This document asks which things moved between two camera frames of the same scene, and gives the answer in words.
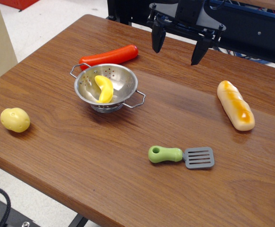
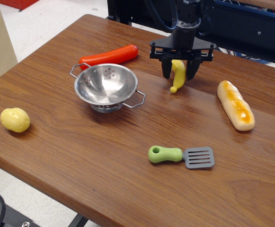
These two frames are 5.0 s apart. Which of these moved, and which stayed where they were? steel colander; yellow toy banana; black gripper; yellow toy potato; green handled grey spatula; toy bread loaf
Moved: black gripper; yellow toy banana
Stayed: toy bread loaf; yellow toy potato; steel colander; green handled grey spatula
